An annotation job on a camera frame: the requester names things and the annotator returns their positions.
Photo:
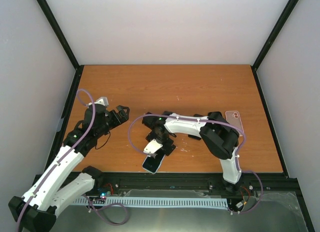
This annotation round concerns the black phone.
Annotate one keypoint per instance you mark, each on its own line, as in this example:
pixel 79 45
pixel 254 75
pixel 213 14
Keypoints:
pixel 195 137

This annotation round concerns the grey metal front plate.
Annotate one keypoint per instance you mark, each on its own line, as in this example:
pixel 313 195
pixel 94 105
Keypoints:
pixel 276 212

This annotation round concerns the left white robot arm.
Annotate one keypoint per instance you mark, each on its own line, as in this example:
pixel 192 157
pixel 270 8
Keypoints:
pixel 39 207

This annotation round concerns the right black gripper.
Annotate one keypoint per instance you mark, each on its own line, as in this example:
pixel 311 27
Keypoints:
pixel 166 151

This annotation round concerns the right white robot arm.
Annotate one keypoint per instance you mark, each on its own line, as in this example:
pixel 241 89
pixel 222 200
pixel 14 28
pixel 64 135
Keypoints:
pixel 220 137

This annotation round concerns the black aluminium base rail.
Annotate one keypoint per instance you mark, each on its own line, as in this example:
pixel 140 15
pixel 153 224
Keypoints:
pixel 210 183

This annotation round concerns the light blue slotted cable duct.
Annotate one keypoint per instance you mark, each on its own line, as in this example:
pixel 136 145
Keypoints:
pixel 164 202

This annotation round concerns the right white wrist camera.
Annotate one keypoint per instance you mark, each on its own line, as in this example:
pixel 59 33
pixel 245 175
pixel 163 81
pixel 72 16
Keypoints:
pixel 152 147

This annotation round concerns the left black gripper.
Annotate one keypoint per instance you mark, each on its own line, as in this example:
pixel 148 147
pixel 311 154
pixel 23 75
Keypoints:
pixel 124 117

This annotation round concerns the left black frame post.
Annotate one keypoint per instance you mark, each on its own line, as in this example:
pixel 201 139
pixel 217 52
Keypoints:
pixel 45 8

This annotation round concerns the pink phone case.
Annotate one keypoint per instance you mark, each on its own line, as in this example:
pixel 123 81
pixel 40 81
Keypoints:
pixel 234 119

